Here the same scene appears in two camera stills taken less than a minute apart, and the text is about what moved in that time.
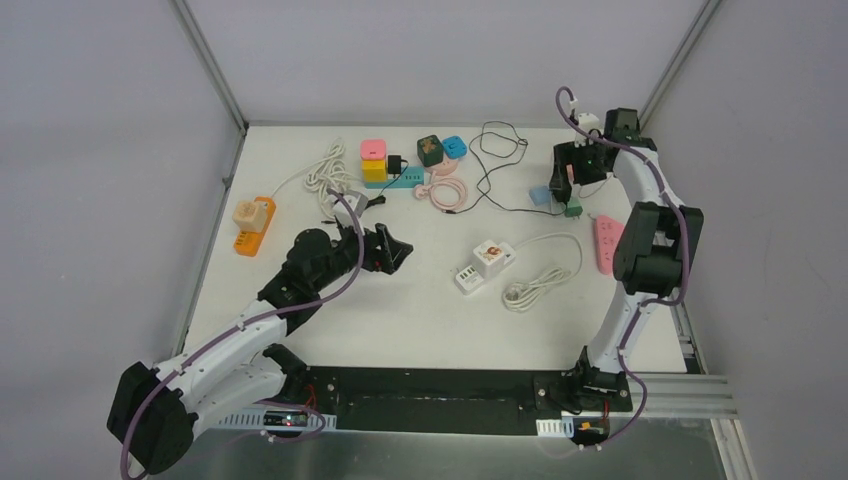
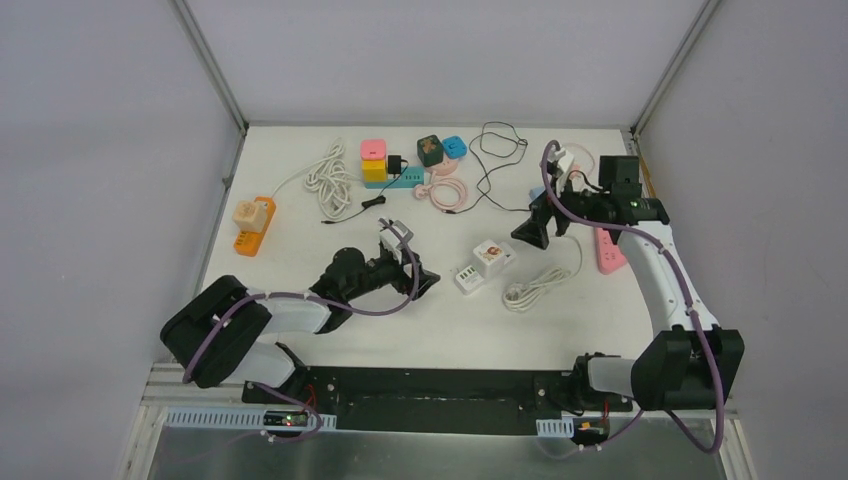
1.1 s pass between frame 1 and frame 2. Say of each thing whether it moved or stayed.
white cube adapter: stayed
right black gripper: moved
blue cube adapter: stayed
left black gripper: moved
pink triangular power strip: stayed
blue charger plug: stayed
